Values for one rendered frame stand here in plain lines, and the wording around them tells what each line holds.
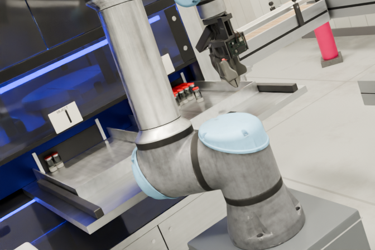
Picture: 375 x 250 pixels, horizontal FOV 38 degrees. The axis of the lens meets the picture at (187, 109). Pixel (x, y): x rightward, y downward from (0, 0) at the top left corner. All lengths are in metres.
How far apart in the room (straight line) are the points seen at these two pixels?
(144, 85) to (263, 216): 0.32
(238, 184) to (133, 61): 0.29
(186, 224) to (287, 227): 0.81
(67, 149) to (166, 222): 0.39
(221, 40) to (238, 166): 0.56
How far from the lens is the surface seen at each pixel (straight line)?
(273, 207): 1.00
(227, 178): 0.98
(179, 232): 1.78
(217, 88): 1.71
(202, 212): 1.82
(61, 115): 1.54
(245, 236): 1.02
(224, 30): 1.44
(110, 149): 1.57
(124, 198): 1.22
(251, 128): 0.96
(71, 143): 1.65
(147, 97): 0.99
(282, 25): 2.14
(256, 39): 2.05
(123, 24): 0.99
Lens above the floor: 1.34
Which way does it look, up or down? 16 degrees down
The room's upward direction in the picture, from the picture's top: 22 degrees counter-clockwise
